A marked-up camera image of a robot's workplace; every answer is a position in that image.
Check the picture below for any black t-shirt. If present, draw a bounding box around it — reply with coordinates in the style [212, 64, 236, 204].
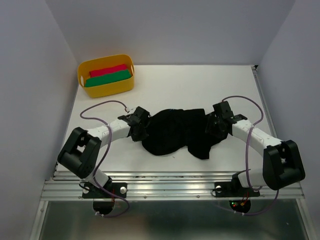
[141, 108, 228, 160]

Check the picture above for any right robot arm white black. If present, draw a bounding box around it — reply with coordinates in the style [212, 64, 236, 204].
[206, 112, 306, 197]

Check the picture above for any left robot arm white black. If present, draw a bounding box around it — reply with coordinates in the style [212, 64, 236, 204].
[57, 109, 150, 197]

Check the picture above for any yellow plastic basket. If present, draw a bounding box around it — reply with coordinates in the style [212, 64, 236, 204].
[77, 54, 135, 98]

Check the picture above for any green rolled t-shirt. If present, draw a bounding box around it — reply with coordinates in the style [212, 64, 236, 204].
[84, 69, 132, 88]

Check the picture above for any red rolled t-shirt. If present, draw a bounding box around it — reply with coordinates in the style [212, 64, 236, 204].
[89, 64, 128, 78]

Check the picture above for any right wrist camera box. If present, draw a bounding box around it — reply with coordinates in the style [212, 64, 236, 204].
[213, 101, 234, 119]

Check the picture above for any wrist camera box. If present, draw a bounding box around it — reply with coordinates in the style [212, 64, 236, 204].
[132, 106, 150, 122]
[213, 101, 234, 119]

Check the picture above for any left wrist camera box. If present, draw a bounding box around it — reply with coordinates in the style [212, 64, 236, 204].
[132, 106, 150, 122]

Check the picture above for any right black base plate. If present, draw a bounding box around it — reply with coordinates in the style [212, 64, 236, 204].
[211, 181, 260, 198]

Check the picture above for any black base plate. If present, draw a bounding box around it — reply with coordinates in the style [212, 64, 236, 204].
[211, 181, 260, 198]
[81, 181, 129, 200]

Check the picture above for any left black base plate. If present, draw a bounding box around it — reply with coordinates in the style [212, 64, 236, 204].
[81, 181, 129, 200]

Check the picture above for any aluminium rail frame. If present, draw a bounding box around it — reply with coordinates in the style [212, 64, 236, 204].
[27, 64, 312, 240]

